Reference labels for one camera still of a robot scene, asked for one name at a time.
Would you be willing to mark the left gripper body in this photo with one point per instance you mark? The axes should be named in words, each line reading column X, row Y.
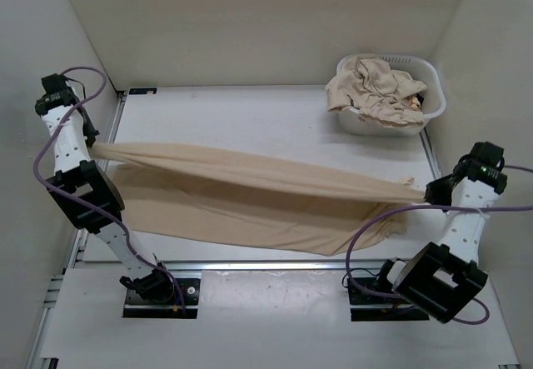
column 88, row 130

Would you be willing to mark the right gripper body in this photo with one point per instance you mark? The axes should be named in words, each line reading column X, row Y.
column 440, row 191

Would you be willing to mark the beige trousers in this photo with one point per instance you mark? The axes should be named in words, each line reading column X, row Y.
column 214, row 195

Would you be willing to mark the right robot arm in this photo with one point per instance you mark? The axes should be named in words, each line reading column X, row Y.
column 443, row 277

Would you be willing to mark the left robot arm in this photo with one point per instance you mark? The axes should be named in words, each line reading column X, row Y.
column 83, row 191

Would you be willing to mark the blue label sticker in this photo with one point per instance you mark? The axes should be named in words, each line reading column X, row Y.
column 142, row 91

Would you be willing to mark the beige clothes pile in basket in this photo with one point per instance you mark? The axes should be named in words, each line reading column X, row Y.
column 380, row 94

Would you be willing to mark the white plastic laundry basket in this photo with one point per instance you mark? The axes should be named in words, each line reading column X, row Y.
column 433, row 101

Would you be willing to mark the right aluminium rail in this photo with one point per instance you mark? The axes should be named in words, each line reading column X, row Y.
column 430, row 154

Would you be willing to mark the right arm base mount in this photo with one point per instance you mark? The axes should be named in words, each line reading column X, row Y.
column 370, row 308

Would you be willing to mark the front aluminium rail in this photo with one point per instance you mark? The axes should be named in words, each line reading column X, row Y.
column 335, row 265

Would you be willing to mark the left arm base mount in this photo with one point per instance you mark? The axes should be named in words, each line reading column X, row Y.
column 166, row 307

